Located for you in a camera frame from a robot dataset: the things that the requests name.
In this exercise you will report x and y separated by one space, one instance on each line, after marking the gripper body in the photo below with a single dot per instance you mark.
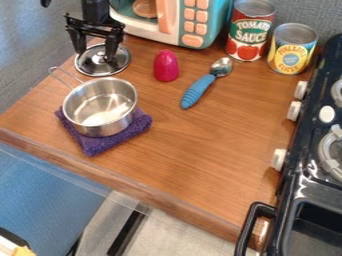
91 27

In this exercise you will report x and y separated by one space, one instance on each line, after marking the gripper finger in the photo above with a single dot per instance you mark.
111 46
78 40

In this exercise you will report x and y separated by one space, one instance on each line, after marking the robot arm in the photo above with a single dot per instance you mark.
94 10

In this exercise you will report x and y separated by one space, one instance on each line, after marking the silver lid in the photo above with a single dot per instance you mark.
102 60

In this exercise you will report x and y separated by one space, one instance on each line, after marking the red toy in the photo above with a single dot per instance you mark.
166 65

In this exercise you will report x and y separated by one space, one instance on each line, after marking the silver pot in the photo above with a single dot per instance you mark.
100 106

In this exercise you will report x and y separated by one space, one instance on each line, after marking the toy microwave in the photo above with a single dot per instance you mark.
178 18

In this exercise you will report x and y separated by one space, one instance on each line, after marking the purple cloth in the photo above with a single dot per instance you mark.
107 136

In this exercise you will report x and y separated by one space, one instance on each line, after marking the tomato sauce can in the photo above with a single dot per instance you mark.
249 31

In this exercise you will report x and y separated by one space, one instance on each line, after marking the yellow pineapple can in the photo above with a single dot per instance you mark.
291 50

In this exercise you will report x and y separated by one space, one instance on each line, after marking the toy stove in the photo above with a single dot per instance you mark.
311 150

